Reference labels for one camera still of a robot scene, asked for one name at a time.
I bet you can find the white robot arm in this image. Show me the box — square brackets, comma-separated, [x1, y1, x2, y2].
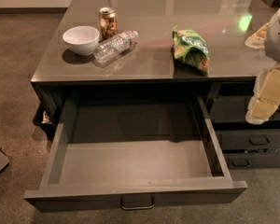
[245, 8, 280, 125]

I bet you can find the bottom right drawer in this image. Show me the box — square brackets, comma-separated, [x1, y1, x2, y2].
[224, 152, 280, 169]

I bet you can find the clear plastic water bottle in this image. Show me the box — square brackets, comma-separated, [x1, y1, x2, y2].
[93, 31, 138, 63]

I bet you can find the copper soda can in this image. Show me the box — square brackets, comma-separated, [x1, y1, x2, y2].
[99, 7, 118, 40]

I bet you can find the middle right drawer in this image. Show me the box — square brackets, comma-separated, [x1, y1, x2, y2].
[216, 129, 280, 150]

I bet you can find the dark grey drawer cabinet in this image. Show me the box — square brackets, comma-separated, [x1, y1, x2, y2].
[31, 0, 280, 155]

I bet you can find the green chip bag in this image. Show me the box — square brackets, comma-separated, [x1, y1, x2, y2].
[172, 27, 209, 76]

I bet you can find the dark grey drawer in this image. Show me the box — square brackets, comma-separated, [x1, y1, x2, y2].
[24, 98, 247, 212]

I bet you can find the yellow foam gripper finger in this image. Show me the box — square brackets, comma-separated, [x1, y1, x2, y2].
[245, 63, 280, 125]
[245, 23, 269, 49]

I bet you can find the white bowl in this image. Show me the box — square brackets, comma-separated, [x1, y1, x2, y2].
[63, 26, 100, 56]

